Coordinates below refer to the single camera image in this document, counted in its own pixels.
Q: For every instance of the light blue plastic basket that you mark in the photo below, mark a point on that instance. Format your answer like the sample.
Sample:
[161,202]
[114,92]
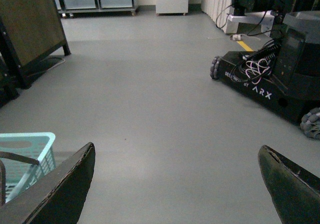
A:
[37,145]

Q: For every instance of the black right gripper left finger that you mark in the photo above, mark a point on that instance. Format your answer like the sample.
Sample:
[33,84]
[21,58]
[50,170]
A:
[57,198]

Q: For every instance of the white platform with black robot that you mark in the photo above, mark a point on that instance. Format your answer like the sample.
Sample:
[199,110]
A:
[250,6]

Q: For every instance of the dark wooden display stand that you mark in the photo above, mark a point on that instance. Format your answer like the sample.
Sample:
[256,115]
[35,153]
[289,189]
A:
[30,30]

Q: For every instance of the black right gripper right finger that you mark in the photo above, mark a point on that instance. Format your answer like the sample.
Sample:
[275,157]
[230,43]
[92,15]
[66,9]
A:
[295,192]

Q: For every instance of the brown basket handle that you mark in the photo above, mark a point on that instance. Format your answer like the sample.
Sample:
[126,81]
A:
[6,166]

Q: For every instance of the white power strip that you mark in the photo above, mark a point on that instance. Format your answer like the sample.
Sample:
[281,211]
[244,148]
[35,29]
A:
[237,37]

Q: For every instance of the black ARX mobile robot base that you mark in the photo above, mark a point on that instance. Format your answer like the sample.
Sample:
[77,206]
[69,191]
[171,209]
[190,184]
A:
[284,75]

